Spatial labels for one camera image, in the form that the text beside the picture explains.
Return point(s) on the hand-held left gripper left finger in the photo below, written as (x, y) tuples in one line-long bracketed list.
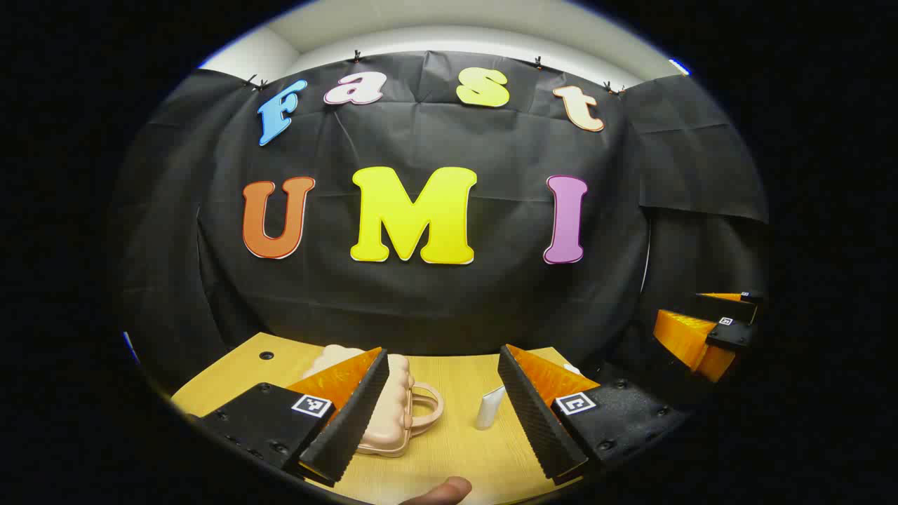
[(354, 421)]

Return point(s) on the black backdrop cloth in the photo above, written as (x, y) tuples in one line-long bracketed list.
[(435, 301)]

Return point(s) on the pink suitcase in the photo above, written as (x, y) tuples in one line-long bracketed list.
[(394, 421)]

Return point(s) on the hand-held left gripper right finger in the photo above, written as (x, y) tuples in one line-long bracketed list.
[(537, 421)]

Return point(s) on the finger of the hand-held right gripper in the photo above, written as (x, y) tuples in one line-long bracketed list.
[(729, 307), (733, 337)]

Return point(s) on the white squeeze tube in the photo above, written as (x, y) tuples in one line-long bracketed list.
[(489, 410)]

